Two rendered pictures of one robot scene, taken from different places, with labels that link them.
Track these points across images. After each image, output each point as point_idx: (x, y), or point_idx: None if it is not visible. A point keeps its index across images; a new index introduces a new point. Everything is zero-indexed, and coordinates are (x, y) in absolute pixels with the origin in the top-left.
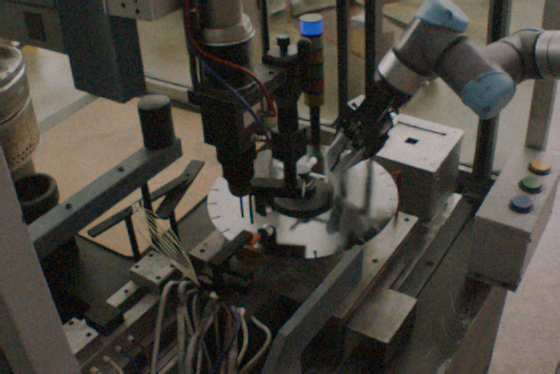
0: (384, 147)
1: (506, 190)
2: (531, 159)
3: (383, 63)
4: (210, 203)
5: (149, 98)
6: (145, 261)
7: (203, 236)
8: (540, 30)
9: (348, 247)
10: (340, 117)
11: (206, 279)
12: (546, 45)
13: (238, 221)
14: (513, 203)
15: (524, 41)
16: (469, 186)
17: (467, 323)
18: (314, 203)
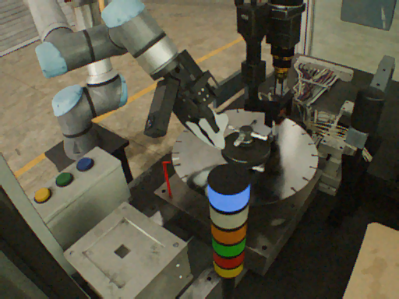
0: (154, 244)
1: (83, 178)
2: (39, 206)
3: (174, 45)
4: (312, 144)
5: (378, 94)
6: (341, 143)
7: (327, 248)
8: (42, 43)
9: (217, 113)
10: (213, 89)
11: (298, 120)
12: (68, 25)
13: (287, 130)
14: (90, 160)
15: (69, 33)
16: (79, 279)
17: (149, 169)
18: (237, 134)
